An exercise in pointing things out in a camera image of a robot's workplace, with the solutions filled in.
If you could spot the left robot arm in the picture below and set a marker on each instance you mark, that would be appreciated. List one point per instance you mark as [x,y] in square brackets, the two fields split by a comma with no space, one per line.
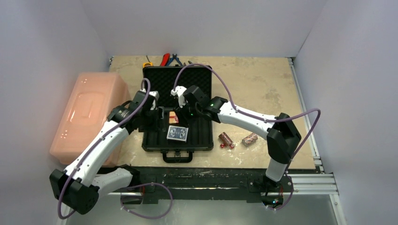
[78,187]

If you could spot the blue handled cutters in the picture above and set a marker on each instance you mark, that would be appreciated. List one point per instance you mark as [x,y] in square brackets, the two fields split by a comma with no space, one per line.
[174,57]

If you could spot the yellow tape measure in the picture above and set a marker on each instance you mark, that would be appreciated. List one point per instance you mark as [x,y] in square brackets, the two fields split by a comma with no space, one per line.
[147,64]

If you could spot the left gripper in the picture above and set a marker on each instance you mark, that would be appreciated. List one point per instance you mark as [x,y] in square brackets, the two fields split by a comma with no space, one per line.
[157,125]

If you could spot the orange plastic storage bin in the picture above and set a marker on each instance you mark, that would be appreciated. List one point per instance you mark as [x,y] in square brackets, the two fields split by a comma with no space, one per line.
[91,101]

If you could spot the red Texas Hold'em card deck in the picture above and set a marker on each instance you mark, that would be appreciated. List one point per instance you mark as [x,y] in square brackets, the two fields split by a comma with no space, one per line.
[172,118]

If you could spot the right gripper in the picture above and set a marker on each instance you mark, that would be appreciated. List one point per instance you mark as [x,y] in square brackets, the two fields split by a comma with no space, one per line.
[181,108]

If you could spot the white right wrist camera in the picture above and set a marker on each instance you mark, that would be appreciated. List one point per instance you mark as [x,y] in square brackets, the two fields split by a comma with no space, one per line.
[178,92]

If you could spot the blue playing card deck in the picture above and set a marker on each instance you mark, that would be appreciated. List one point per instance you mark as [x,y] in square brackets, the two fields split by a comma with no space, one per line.
[177,133]

